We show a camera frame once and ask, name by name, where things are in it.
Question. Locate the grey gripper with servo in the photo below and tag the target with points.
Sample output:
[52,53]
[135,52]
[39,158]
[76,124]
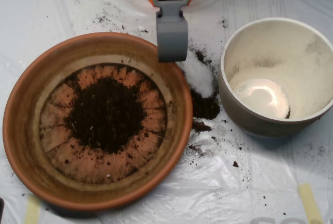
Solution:
[172,35]

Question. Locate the spilled soil heap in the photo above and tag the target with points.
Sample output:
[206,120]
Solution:
[205,106]

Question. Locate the white ceramic pot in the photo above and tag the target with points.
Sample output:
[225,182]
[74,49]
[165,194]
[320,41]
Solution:
[260,127]

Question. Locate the terracotta saucer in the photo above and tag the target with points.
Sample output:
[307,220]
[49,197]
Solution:
[26,143]

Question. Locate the clear plastic sheet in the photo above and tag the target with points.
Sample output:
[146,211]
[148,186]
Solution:
[234,195]

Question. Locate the beige masking tape strip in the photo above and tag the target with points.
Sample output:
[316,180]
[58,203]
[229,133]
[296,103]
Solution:
[32,211]
[309,203]

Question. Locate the dark object at edge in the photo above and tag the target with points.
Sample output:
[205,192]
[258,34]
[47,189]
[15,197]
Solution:
[1,208]

